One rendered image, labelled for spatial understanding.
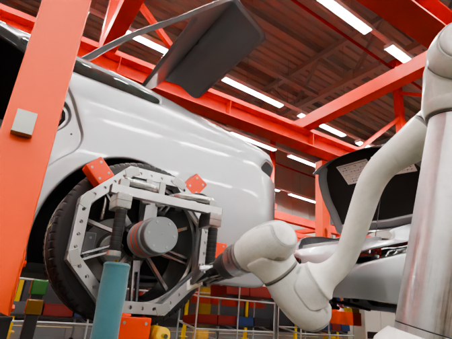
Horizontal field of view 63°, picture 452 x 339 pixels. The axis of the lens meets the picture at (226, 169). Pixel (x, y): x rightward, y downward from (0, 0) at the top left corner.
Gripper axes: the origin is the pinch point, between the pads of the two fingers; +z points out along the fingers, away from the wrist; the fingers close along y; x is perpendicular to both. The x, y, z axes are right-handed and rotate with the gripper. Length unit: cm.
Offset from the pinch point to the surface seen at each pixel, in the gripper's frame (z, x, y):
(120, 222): 5.5, -18.0, 23.1
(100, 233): 76, -46, 6
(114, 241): 7.3, -12.3, 23.6
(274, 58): 371, -831, -554
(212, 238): 2.8, -17.7, -10.4
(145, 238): 12.6, -17.7, 10.9
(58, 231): 36, -26, 34
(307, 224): 546, -401, -757
